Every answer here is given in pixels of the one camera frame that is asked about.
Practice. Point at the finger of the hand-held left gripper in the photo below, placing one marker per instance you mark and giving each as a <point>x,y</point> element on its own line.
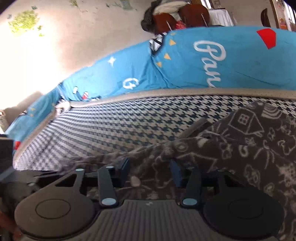
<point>46,177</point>

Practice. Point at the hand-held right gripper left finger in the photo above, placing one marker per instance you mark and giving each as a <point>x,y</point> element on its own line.
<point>124,171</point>

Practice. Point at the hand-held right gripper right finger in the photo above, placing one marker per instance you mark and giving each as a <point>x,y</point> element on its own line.
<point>176,173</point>

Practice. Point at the grey patterned fleece jacket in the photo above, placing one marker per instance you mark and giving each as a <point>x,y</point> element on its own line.
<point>242,150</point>

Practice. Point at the pile of clothes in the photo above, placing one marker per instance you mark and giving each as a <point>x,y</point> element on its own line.
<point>152,14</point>

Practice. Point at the person's left hand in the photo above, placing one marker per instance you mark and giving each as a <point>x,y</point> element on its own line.
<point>8,223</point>

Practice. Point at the houndstooth sofa cushion cover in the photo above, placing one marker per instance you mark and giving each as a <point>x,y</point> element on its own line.
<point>104,120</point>

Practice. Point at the blue printed sofa cover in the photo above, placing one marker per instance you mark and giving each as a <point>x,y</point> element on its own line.
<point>185,69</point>

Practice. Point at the red patterned cloth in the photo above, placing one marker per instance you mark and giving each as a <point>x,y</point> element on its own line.
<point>180,25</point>

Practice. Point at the brown wooden chair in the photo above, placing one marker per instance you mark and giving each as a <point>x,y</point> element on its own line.
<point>194,15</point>
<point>163,23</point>

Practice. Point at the table with white tablecloth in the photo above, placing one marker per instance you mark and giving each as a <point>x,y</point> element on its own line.
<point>220,17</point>

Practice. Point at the dark chair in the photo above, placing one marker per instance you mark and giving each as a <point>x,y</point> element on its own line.
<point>265,18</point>

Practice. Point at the green plant wall sticker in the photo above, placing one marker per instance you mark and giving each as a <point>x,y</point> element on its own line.
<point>24,23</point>

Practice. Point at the brown door frame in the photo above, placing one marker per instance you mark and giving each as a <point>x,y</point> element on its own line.
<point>274,11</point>

